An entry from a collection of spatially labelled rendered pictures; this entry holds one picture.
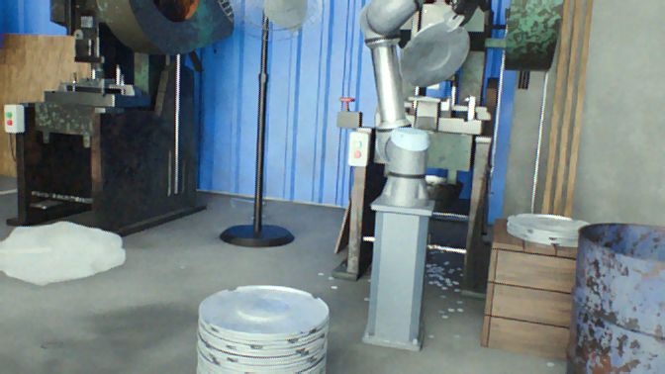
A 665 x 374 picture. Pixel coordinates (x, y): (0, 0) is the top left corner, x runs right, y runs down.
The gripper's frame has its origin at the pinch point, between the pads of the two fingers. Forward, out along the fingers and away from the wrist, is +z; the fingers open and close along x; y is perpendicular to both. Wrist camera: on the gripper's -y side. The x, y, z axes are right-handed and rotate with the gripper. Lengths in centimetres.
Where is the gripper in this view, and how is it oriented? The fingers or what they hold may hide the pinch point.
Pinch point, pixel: (449, 28)
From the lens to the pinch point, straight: 220.9
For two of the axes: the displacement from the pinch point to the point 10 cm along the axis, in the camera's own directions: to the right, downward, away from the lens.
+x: 3.6, 8.1, -4.5
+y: -8.2, 0.5, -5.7
